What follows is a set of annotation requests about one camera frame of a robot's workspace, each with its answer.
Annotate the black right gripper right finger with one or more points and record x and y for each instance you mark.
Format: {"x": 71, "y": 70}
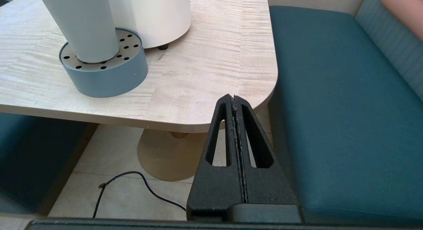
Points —
{"x": 267, "y": 187}

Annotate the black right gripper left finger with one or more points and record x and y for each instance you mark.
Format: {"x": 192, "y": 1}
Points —
{"x": 214, "y": 187}

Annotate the grey plastic cup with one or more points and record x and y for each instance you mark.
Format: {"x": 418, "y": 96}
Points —
{"x": 82, "y": 25}

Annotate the empty blue bench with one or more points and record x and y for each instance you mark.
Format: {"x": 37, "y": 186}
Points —
{"x": 347, "y": 107}

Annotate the large blue-grey perforated drip tray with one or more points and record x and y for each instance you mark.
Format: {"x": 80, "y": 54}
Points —
{"x": 109, "y": 79}

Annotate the large dispenser with dark tea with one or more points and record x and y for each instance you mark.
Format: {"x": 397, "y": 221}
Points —
{"x": 158, "y": 15}

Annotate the blue bench with snack packet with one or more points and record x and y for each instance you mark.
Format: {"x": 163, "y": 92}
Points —
{"x": 33, "y": 157}

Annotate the short pink bolster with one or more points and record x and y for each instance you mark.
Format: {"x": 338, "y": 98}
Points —
{"x": 403, "y": 8}

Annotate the tan table pedestal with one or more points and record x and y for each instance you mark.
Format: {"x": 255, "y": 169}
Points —
{"x": 168, "y": 157}

